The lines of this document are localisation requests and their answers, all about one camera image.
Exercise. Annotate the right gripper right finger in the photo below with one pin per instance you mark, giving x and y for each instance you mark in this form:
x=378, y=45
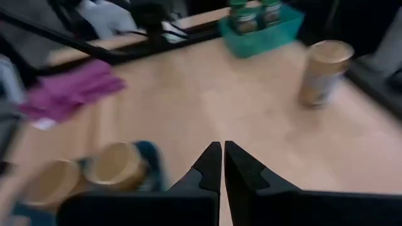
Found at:
x=314, y=210

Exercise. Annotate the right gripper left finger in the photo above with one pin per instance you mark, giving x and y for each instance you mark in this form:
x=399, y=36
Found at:
x=141, y=208

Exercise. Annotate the tan-lid seasoning jar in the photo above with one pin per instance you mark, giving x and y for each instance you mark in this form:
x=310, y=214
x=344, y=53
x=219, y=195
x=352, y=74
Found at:
x=117, y=164
x=51, y=183
x=325, y=72

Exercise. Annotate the purple cloth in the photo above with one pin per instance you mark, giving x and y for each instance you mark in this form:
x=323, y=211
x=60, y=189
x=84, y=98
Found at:
x=72, y=91

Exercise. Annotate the teal plastic bin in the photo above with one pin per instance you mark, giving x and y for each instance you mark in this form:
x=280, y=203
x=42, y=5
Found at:
x=260, y=44

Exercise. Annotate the black aluminium table rail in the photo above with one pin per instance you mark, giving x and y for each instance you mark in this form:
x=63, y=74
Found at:
x=94, y=51
x=377, y=91

